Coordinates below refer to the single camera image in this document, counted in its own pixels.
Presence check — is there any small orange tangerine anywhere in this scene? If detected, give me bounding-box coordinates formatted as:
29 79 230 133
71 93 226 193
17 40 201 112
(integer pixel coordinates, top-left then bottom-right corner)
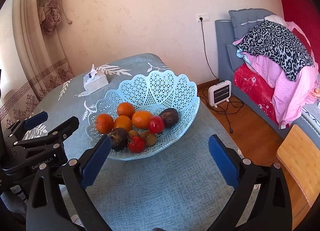
113 115 132 133

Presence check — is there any small kiwi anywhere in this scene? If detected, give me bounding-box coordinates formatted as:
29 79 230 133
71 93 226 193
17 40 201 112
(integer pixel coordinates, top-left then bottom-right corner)
128 130 139 138

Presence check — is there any red tomato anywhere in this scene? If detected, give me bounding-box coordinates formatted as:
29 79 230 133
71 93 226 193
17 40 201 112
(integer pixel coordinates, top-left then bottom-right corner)
148 115 165 134
127 136 145 154

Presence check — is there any orange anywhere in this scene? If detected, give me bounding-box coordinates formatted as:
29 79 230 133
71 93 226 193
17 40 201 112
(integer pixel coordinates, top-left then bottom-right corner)
132 110 153 129

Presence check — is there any brown kiwi fruit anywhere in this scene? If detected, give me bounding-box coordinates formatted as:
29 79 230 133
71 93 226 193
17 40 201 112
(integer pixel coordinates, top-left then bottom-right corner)
139 131 157 146

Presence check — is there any dark purple passion fruit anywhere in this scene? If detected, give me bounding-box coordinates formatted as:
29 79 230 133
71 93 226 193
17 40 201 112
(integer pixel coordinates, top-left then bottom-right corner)
159 108 179 128

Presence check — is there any wooden chair seat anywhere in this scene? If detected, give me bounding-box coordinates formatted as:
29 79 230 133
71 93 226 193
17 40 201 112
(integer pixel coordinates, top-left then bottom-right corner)
277 125 320 206

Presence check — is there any white tissue pack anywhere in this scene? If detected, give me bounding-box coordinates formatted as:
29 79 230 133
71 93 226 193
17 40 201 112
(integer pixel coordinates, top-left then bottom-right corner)
83 64 108 94

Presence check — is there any beige patterned curtain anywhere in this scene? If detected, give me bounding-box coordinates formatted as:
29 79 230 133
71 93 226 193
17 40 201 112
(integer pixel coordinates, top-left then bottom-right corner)
1 0 73 129

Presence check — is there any teal leaf-pattern tablecloth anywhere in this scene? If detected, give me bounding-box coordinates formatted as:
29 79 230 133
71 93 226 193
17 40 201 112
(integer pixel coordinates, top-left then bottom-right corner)
34 53 243 230

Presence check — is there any light blue plastic basket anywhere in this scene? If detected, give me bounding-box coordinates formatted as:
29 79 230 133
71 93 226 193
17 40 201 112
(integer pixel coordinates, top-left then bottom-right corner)
86 70 200 161

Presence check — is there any pink polka-dot blanket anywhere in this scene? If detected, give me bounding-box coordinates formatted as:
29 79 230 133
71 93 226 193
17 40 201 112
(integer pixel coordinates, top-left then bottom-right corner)
234 22 318 126

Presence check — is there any curtain tieback tassel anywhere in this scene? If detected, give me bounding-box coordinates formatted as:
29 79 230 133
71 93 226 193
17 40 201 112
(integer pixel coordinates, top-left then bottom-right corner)
38 0 73 35

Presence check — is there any white electric heater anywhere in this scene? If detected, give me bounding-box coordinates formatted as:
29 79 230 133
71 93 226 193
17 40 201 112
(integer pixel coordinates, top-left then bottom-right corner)
208 80 232 108

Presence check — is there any red floral blanket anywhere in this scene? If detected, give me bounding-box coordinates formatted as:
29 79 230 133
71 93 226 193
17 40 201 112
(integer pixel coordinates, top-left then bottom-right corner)
233 63 278 124

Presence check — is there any grey cushioned headboard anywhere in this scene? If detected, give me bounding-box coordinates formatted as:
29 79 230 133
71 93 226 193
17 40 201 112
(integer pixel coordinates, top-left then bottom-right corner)
215 8 276 97

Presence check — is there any leopard print cloth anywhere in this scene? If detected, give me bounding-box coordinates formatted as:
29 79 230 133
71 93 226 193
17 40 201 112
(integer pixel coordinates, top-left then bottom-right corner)
236 20 315 81

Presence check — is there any black power cable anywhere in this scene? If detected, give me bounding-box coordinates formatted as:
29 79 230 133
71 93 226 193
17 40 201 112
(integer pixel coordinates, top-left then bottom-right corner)
198 17 246 134

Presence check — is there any white wall socket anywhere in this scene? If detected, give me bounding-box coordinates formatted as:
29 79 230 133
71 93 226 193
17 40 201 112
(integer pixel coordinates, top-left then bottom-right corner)
196 14 210 22

